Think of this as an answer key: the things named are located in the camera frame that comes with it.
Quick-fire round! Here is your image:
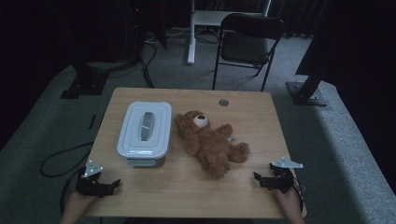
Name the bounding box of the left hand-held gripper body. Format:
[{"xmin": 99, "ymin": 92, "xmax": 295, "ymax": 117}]
[{"xmin": 75, "ymin": 159, "xmax": 108, "ymax": 198}]

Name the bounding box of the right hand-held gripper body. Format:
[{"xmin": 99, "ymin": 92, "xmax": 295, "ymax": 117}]
[{"xmin": 269, "ymin": 157, "xmax": 304, "ymax": 194}]

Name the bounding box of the clear plastic storage box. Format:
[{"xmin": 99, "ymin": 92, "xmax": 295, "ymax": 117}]
[{"xmin": 125, "ymin": 156, "xmax": 166, "ymax": 169}]

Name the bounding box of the brown teddy bear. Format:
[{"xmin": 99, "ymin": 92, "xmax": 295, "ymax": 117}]
[{"xmin": 173, "ymin": 110, "xmax": 251, "ymax": 180}]

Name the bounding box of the white storage box lid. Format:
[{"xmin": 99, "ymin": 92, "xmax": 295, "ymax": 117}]
[{"xmin": 117, "ymin": 101, "xmax": 173, "ymax": 160}]

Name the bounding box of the person's left hand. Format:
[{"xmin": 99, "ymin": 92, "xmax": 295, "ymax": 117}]
[{"xmin": 64, "ymin": 189, "xmax": 99, "ymax": 216}]

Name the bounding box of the person's right hand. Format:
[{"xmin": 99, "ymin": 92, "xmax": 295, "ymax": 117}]
[{"xmin": 274, "ymin": 188, "xmax": 303, "ymax": 217}]

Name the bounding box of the black slanted stand with base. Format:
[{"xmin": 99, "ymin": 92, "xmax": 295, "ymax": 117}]
[{"xmin": 285, "ymin": 55, "xmax": 328, "ymax": 107}]

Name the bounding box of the black stand with square base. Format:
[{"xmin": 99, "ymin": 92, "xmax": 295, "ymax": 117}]
[{"xmin": 60, "ymin": 60, "xmax": 110, "ymax": 100}]

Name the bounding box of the black folding chair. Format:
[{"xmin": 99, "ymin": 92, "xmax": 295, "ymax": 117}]
[{"xmin": 212, "ymin": 12, "xmax": 285, "ymax": 92}]

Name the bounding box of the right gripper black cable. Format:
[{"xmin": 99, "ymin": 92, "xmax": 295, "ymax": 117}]
[{"xmin": 290, "ymin": 176, "xmax": 306, "ymax": 213}]

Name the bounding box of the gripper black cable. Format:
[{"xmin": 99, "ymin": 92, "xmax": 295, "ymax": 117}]
[
  {"xmin": 290, "ymin": 176, "xmax": 306, "ymax": 213},
  {"xmin": 59, "ymin": 169, "xmax": 86, "ymax": 216}
]

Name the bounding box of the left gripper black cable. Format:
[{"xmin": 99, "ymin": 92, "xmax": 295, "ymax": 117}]
[{"xmin": 59, "ymin": 169, "xmax": 86, "ymax": 216}]

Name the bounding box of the black looped floor cable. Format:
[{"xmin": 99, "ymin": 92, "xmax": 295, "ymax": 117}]
[{"xmin": 39, "ymin": 141, "xmax": 95, "ymax": 178}]

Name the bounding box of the black floor cable bundle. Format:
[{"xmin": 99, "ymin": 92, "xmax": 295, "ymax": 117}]
[{"xmin": 136, "ymin": 38, "xmax": 158, "ymax": 89}]

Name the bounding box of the white desk frame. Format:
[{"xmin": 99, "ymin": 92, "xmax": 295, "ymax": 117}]
[{"xmin": 186, "ymin": 0, "xmax": 273, "ymax": 65}]

